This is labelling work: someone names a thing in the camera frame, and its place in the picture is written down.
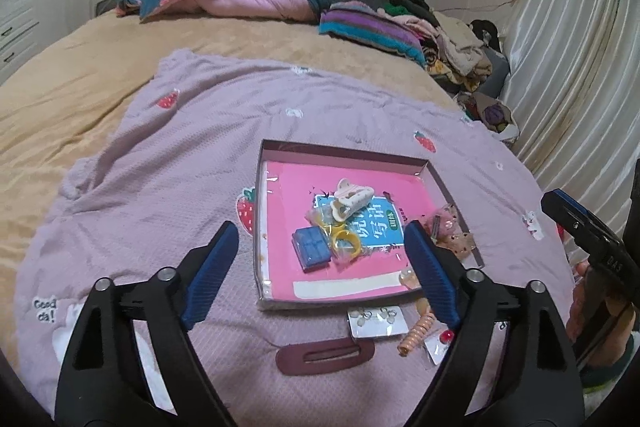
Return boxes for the orange spiral hair tie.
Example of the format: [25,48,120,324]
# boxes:
[397,311,437,358]

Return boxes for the silver earring card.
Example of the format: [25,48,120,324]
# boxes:
[347,306,409,339]

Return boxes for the clear box with rhinestone jewelry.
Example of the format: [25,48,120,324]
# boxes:
[292,227,331,272]

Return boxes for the white hair claw clip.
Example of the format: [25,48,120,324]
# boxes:
[330,178,374,222]

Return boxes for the dark red oval hair clip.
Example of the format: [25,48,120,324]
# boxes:
[276,337,375,376]

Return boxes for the red earrings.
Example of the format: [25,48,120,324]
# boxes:
[424,329,454,365]

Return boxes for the person's right hand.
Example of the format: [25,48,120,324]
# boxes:
[566,260,637,369]

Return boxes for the pink dotted tulle bow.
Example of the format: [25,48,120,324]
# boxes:
[421,204,476,260]

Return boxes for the lilac strawberry blanket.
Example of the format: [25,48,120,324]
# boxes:
[15,50,573,426]

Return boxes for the bag of clothes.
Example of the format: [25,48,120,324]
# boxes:
[454,91,520,146]

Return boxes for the yellow plastic rings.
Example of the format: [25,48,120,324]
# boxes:
[319,218,362,260]

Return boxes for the white striped curtain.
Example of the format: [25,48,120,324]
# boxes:
[503,0,639,231]

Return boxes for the shallow cardboard box tray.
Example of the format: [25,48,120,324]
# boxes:
[252,137,486,312]

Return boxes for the pile of clothes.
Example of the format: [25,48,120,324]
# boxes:
[378,0,510,98]

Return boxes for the tan bed sheet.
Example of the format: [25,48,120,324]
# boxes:
[0,11,461,258]

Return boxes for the striped purple teal blanket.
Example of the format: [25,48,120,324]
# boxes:
[319,1,426,68]

